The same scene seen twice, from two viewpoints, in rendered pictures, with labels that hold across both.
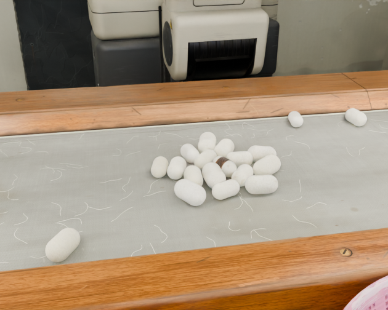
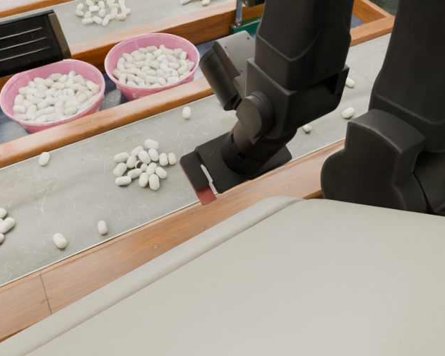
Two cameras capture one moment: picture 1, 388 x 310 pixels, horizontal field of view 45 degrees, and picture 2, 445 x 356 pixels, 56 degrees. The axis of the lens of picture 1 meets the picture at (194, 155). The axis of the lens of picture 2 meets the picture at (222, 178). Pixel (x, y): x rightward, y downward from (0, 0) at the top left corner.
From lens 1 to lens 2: 1.21 m
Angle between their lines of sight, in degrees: 101
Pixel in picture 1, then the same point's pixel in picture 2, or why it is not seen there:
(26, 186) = not seen: hidden behind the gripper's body
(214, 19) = not seen: outside the picture
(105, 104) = (228, 194)
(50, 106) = (260, 184)
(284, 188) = (111, 165)
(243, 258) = (124, 111)
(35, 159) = not seen: hidden behind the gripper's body
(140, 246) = (163, 123)
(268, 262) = (116, 111)
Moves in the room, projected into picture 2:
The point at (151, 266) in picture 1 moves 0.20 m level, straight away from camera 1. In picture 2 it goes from (151, 103) to (180, 156)
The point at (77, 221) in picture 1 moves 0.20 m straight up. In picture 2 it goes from (191, 128) to (186, 59)
